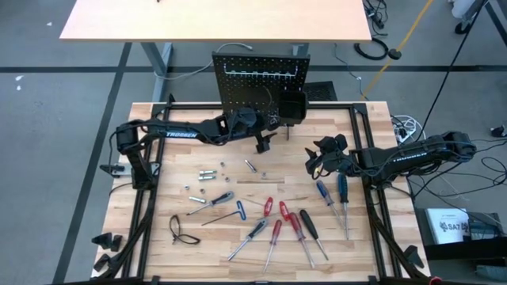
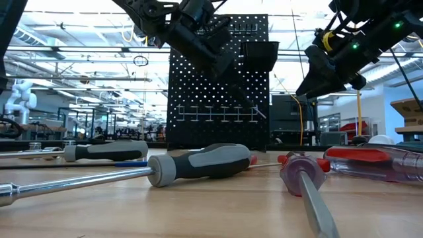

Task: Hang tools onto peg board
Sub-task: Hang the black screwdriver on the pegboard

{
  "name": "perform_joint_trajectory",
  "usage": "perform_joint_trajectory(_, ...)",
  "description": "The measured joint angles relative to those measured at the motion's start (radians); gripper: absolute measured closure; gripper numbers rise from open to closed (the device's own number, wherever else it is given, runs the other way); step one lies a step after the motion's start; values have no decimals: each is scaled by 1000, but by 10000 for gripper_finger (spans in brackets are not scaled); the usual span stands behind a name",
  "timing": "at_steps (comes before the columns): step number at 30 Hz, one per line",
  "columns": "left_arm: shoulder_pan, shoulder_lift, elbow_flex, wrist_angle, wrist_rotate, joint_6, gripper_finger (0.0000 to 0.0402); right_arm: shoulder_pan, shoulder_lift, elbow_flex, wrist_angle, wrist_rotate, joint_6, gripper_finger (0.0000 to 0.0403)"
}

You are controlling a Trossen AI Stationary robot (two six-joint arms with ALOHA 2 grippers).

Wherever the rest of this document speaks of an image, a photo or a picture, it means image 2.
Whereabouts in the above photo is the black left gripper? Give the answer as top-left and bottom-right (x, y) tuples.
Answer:
(165, 22), (262, 110)

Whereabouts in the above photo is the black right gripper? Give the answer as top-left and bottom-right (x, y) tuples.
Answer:
(295, 46), (377, 99)

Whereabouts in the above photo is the black ribbed handle screwdriver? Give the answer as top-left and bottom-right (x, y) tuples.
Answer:
(252, 104), (267, 119)

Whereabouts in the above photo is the black plastic bin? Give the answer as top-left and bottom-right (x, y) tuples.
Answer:
(240, 40), (280, 73)

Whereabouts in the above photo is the grey black handle nut driver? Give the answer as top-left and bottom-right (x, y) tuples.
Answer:
(0, 139), (149, 163)
(0, 142), (252, 208)

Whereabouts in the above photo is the large clear red screwdriver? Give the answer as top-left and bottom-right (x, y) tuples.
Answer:
(323, 145), (423, 184)

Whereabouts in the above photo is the blue T-handle hex key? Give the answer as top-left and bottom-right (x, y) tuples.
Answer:
(0, 160), (149, 171)

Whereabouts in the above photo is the black cabinet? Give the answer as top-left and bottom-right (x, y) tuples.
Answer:
(270, 95), (319, 146)

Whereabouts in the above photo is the red plastic bin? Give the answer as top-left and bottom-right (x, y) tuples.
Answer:
(340, 121), (368, 133)

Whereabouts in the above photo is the grey box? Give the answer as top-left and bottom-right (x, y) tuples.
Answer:
(319, 131), (349, 147)

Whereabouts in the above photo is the metal pegboard hook rack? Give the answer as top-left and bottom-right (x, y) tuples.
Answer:
(198, 22), (259, 36)

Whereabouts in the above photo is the black round stand base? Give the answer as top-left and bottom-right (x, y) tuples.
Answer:
(350, 134), (369, 145)

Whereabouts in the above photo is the black metal pegboard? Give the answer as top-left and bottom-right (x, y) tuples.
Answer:
(166, 13), (270, 153)

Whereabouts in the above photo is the white dome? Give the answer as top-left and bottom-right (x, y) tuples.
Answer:
(367, 134), (396, 145)

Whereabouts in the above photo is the cardboard box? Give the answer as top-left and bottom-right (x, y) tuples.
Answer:
(389, 97), (423, 127)

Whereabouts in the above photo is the wooden top table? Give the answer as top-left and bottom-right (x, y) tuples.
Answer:
(395, 125), (423, 143)

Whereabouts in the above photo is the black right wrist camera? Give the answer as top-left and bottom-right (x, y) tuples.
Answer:
(303, 44), (331, 72)

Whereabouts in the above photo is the wire screwdriver holder rack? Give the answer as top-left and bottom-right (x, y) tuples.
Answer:
(176, 104), (260, 123)

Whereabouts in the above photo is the yellow cable tie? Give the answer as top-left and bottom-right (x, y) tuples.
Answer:
(322, 30), (335, 53)

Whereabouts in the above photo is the thin black diagonal cable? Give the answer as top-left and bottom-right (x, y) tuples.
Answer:
(389, 48), (423, 112)

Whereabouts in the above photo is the hanging black cable loop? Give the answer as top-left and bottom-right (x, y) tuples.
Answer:
(132, 55), (149, 67)

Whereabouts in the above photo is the black cable coil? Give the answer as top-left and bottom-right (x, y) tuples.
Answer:
(0, 117), (24, 139)

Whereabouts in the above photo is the black rig frame post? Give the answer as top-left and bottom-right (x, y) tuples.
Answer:
(0, 0), (29, 95)

